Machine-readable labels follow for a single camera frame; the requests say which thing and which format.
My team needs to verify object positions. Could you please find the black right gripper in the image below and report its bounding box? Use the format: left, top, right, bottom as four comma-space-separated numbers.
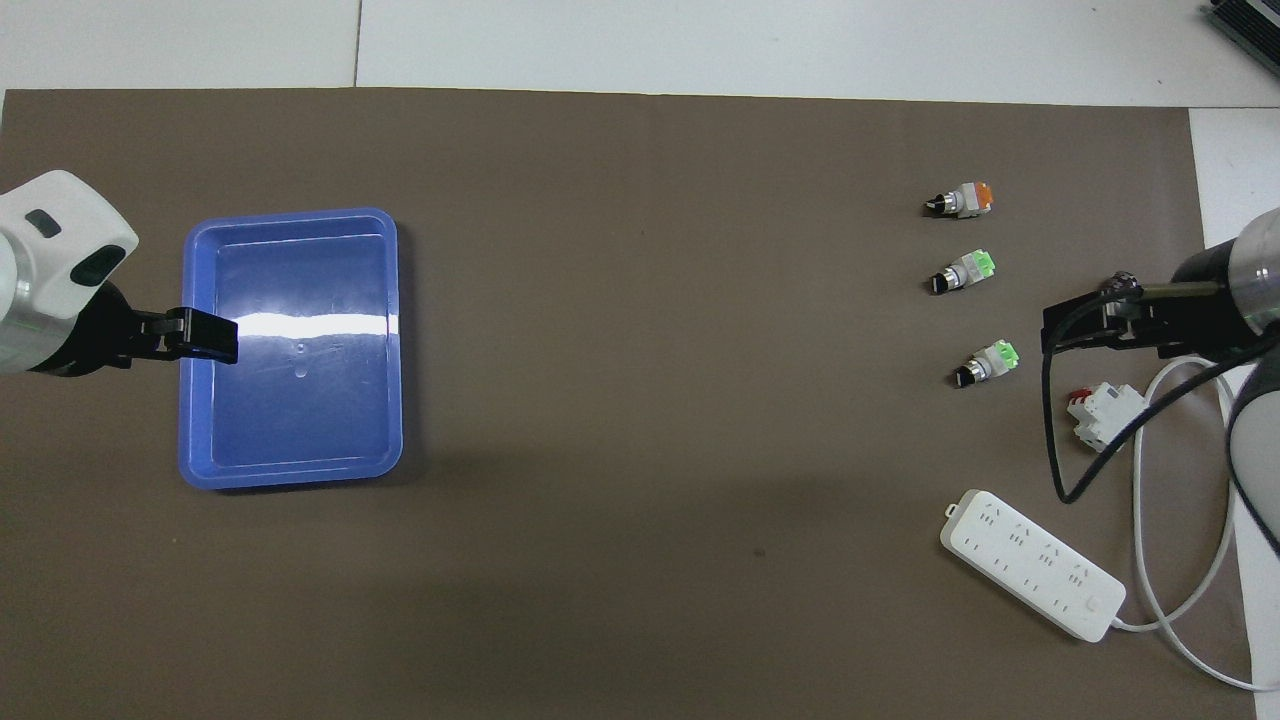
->
1043, 240, 1251, 361

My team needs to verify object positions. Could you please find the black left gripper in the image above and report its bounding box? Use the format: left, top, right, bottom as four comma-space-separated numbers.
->
60, 283, 240, 377

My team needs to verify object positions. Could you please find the green rotary switch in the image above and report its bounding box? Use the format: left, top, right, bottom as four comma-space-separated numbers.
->
953, 340, 1021, 390
926, 250, 998, 296

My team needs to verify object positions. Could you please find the white circuit breaker red lever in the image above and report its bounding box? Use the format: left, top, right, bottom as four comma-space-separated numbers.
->
1066, 383, 1149, 453

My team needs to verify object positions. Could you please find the blue plastic tray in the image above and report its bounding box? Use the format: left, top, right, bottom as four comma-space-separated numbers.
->
178, 207, 405, 491

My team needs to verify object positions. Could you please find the white power strip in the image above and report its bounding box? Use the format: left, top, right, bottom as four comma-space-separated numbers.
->
939, 488, 1127, 643

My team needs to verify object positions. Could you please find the grey ribbed device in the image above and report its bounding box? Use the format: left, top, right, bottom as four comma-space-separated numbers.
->
1200, 0, 1280, 63

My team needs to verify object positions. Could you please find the brown table mat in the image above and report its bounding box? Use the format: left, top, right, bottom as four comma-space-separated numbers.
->
0, 88, 1257, 720

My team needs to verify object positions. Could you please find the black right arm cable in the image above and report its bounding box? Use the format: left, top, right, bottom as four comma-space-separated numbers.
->
1040, 290, 1280, 506

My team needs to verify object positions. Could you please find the orange rotary switch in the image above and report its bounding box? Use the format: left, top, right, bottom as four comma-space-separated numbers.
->
923, 181, 994, 220

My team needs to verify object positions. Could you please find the white power strip cable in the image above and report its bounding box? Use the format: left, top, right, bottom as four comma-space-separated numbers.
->
1115, 355, 1280, 693

